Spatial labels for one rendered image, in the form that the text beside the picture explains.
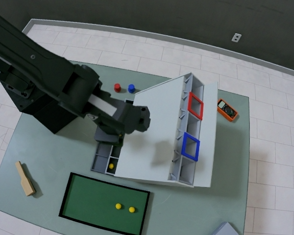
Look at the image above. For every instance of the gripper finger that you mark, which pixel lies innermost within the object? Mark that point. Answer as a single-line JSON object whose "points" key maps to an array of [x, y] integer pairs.
{"points": [[120, 142]]}

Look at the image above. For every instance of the red plug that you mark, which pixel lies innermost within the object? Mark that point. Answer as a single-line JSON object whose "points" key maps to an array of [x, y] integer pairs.
{"points": [[117, 87]]}

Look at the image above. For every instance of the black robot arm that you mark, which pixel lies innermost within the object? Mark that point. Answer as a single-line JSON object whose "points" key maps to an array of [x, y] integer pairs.
{"points": [[25, 64]]}

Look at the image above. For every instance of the orange digital multimeter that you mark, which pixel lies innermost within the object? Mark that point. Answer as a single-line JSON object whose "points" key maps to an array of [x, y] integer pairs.
{"points": [[226, 110]]}

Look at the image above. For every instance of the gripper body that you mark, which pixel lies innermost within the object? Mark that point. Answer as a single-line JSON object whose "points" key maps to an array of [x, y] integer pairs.
{"points": [[102, 137]]}

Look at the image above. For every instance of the red funnel rim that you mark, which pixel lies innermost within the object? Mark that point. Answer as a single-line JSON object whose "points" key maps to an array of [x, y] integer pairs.
{"points": [[189, 106]]}

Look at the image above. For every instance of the blue funnel band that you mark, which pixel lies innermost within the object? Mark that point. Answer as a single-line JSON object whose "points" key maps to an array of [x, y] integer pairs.
{"points": [[184, 146]]}

